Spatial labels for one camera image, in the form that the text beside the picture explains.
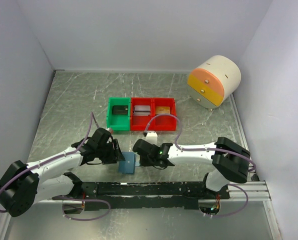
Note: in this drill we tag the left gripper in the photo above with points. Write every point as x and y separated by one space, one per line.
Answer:
116 153

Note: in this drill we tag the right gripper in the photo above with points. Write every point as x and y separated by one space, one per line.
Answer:
143 162

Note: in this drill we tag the blue card holder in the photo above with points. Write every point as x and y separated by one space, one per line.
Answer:
128 165

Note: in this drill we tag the green plastic bin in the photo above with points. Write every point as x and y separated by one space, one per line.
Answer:
118 122

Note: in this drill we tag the red plastic bin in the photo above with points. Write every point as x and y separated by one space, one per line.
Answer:
164 122
139 123

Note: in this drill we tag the round drawer cabinet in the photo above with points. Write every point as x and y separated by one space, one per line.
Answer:
212 82

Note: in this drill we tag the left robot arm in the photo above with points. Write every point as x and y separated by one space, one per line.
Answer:
25 184

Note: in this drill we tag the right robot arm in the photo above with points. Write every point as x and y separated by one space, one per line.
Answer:
231 162

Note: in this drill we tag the gold card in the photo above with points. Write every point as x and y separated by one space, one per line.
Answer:
162 110

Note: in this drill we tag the white striped card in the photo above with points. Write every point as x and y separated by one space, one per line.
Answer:
141 110

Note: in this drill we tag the black card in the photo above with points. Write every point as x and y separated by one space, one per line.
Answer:
120 110

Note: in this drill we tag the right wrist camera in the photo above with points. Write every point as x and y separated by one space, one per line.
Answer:
151 137

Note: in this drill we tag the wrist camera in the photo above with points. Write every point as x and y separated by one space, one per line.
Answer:
151 137
102 134

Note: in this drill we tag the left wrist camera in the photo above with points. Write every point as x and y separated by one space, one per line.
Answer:
102 134

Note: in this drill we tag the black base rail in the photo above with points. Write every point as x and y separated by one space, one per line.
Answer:
138 195

